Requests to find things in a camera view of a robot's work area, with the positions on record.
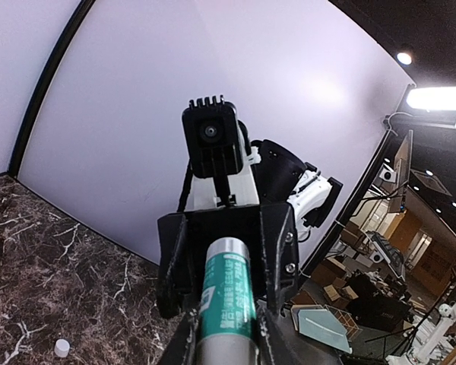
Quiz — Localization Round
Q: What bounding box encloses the black frame post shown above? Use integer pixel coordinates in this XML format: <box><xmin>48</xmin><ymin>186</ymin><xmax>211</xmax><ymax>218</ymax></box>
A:
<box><xmin>7</xmin><ymin>0</ymin><xmax>96</xmax><ymax>179</ymax></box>
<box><xmin>298</xmin><ymin>84</ymin><xmax>416</xmax><ymax>287</ymax></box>

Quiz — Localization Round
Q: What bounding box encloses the right black frame post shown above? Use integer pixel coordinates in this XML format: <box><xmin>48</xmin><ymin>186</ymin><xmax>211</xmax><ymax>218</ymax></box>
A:
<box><xmin>298</xmin><ymin>84</ymin><xmax>416</xmax><ymax>287</ymax></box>

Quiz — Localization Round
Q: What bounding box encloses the green glue stick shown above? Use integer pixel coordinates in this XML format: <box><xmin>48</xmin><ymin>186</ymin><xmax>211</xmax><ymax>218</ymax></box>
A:
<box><xmin>196</xmin><ymin>237</ymin><xmax>258</xmax><ymax>365</ymax></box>

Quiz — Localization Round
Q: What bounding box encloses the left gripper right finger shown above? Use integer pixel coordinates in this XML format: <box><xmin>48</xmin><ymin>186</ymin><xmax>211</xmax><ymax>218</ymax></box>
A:
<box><xmin>255</xmin><ymin>303</ymin><xmax>302</xmax><ymax>365</ymax></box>

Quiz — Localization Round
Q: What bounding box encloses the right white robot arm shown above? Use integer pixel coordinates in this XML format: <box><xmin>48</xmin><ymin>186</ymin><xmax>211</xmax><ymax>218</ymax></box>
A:
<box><xmin>157</xmin><ymin>116</ymin><xmax>342</xmax><ymax>319</ymax></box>

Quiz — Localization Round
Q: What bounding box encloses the left black frame post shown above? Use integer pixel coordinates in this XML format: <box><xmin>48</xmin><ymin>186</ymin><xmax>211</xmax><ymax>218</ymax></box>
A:
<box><xmin>7</xmin><ymin>0</ymin><xmax>96</xmax><ymax>179</ymax></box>

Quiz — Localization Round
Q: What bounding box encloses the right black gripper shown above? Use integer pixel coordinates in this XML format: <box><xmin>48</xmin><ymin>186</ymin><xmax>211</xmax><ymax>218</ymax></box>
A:
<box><xmin>156</xmin><ymin>203</ymin><xmax>299</xmax><ymax>319</ymax></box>

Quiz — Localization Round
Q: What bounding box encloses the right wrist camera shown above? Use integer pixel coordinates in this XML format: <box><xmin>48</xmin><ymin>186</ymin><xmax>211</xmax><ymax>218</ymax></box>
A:
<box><xmin>182</xmin><ymin>96</ymin><xmax>243</xmax><ymax>179</ymax></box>

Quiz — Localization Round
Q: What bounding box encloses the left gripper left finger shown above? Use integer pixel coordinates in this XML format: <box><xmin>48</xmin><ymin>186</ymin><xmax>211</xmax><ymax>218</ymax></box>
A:
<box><xmin>163</xmin><ymin>305</ymin><xmax>201</xmax><ymax>365</ymax></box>

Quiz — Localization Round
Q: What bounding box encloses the white glue stick cap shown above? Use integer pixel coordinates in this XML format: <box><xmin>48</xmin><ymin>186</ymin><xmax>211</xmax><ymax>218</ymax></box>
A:
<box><xmin>54</xmin><ymin>338</ymin><xmax>71</xmax><ymax>358</ymax></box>

